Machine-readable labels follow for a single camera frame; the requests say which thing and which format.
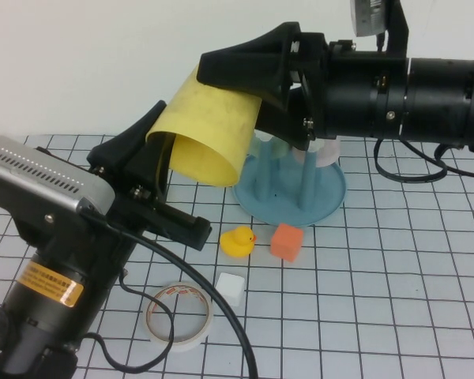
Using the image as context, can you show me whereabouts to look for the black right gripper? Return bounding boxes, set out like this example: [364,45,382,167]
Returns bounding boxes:
[197,21,411,153]

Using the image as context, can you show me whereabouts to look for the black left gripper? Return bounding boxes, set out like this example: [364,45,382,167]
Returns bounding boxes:
[11,100,213,277]

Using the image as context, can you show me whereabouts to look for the yellow plastic cup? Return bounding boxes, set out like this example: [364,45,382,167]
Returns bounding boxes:
[145,65,263,189]

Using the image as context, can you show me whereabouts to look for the pale pink plastic cup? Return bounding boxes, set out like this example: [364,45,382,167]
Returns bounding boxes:
[294,138,340,169]

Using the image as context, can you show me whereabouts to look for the blue cup stand with pegs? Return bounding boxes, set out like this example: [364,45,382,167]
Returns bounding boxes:
[233,132,348,227]

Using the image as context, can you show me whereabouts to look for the yellow rubber duck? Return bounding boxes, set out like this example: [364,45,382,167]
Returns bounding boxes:
[219,226,258,260]

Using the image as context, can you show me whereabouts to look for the orange foam cube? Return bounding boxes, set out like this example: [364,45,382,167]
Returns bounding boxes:
[269,223,304,264]

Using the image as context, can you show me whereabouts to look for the white foam cube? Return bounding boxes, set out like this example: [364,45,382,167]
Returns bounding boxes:
[215,272,246,308]

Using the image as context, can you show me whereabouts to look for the white adhesive tape roll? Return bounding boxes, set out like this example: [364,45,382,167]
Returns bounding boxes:
[144,280,214,352]

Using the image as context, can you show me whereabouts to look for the grey checked tablecloth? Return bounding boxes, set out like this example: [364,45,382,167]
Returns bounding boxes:
[0,133,474,379]

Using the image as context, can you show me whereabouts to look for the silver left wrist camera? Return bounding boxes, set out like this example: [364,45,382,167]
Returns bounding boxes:
[0,135,119,222]

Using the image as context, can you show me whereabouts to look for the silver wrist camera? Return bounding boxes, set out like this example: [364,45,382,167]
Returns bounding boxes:
[0,135,119,222]
[349,0,411,60]

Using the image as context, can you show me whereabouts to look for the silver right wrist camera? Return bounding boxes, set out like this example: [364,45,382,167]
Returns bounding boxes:
[349,0,411,60]

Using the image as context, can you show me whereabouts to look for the thick black camera cable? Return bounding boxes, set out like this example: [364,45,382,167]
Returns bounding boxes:
[81,211,260,379]

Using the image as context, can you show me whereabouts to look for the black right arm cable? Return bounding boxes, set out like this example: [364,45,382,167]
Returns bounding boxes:
[373,136,474,183]

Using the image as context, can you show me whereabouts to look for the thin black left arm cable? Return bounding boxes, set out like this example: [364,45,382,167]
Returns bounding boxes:
[85,268,175,374]

